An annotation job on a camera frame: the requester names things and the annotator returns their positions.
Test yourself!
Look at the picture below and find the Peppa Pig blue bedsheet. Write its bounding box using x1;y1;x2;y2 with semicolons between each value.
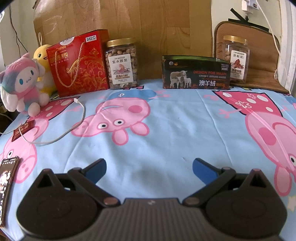
1;80;295;240

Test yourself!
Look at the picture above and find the small red snack packet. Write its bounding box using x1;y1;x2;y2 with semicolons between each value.
11;120;35;142

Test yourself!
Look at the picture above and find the smartphone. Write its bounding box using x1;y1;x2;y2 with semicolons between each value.
1;156;20;227

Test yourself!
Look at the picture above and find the yellow plush toy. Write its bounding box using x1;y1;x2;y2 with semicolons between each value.
33;32;58;96

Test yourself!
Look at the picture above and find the black sheep-print storage box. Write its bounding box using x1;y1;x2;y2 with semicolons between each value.
162;55;231;90

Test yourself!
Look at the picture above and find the brown seat cushion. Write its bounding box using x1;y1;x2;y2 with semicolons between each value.
213;21;289;94

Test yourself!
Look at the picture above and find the red gift bag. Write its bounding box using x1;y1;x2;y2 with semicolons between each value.
46;29;109;97

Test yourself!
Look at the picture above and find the pink plush toy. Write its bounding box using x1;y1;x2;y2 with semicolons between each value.
1;53;50;117

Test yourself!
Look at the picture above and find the nut jar with gold lid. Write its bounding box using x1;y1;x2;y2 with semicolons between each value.
105;38;138;90

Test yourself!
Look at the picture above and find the wood-pattern board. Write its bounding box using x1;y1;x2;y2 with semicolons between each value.
34;0;212;79

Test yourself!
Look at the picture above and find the white power strip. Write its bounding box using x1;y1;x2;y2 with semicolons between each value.
241;0;259;13

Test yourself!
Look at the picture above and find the white charging cable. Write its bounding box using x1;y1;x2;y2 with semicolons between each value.
17;98;86;147

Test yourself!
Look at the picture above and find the white power cord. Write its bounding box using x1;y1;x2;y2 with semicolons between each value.
254;0;292;88

